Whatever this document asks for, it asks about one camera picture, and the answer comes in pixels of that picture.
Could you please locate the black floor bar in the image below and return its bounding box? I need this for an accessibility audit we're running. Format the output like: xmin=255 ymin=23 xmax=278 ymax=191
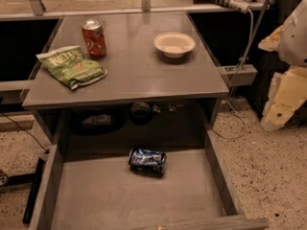
xmin=22 ymin=158 xmax=45 ymax=224

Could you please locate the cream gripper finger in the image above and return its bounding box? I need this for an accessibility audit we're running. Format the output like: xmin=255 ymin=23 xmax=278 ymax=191
xmin=258 ymin=27 xmax=282 ymax=52
xmin=261 ymin=66 xmax=307 ymax=131

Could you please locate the red soda can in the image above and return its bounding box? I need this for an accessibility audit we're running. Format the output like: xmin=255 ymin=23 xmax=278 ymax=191
xmin=82 ymin=19 xmax=106 ymax=58

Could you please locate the grey open drawer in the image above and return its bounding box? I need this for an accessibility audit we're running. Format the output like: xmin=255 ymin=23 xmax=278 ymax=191
xmin=29 ymin=132 xmax=268 ymax=230

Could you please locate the grey counter cabinet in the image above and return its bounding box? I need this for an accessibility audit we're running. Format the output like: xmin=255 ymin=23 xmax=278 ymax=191
xmin=23 ymin=11 xmax=228 ymax=151

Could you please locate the white paper bowl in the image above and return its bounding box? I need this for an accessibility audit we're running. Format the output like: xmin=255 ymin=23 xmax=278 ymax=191
xmin=153 ymin=33 xmax=196 ymax=58

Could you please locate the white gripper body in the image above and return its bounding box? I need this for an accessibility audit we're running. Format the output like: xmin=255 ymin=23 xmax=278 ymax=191
xmin=278 ymin=0 xmax=307 ymax=66

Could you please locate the green chip bag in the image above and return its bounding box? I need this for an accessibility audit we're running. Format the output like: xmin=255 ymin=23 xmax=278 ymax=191
xmin=36 ymin=46 xmax=107 ymax=90

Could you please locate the white cable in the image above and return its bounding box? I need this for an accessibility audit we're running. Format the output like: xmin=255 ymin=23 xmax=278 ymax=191
xmin=212 ymin=9 xmax=255 ymax=142

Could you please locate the black cable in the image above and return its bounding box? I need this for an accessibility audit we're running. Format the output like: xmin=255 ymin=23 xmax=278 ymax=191
xmin=0 ymin=111 xmax=51 ymax=153

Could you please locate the blue pepsi can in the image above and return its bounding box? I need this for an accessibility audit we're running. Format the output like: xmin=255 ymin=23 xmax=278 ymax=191
xmin=129 ymin=148 xmax=167 ymax=176

